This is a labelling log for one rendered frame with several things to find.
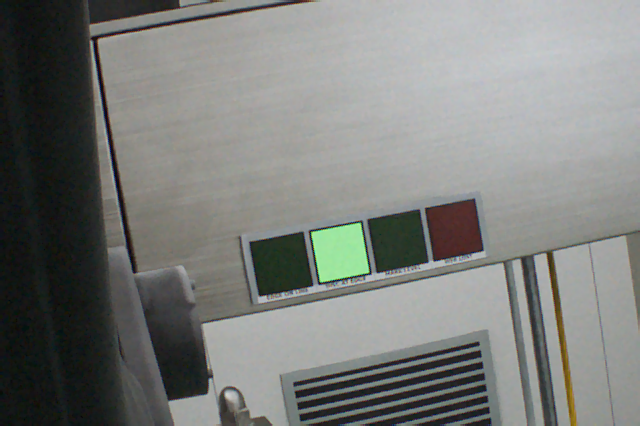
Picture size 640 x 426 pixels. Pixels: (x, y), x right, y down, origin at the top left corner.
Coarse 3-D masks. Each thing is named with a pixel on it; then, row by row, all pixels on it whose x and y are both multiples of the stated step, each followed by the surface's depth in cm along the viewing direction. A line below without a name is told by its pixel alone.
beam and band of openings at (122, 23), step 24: (96, 0) 133; (120, 0) 134; (144, 0) 134; (168, 0) 135; (192, 0) 128; (216, 0) 136; (240, 0) 129; (264, 0) 129; (288, 0) 130; (96, 24) 126; (120, 24) 127; (144, 24) 127; (168, 24) 128
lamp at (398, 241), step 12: (396, 216) 131; (408, 216) 131; (372, 228) 131; (384, 228) 131; (396, 228) 131; (408, 228) 131; (420, 228) 132; (384, 240) 131; (396, 240) 131; (408, 240) 131; (420, 240) 132; (384, 252) 131; (396, 252) 131; (408, 252) 132; (420, 252) 132; (384, 264) 131; (396, 264) 131
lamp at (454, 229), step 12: (456, 204) 132; (468, 204) 133; (432, 216) 132; (444, 216) 132; (456, 216) 132; (468, 216) 133; (432, 228) 132; (444, 228) 132; (456, 228) 132; (468, 228) 133; (432, 240) 132; (444, 240) 132; (456, 240) 132; (468, 240) 133; (444, 252) 132; (456, 252) 132
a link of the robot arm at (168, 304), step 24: (144, 288) 37; (168, 288) 37; (192, 288) 37; (144, 312) 37; (168, 312) 37; (192, 312) 37; (168, 336) 36; (192, 336) 37; (168, 360) 37; (192, 360) 37; (168, 384) 37; (192, 384) 37
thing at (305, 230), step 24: (480, 192) 133; (360, 216) 131; (384, 216) 131; (480, 216) 133; (240, 240) 128; (264, 240) 129; (312, 240) 130; (480, 240) 133; (312, 264) 130; (408, 264) 132; (432, 264) 132; (288, 288) 129; (312, 288) 130; (336, 288) 130
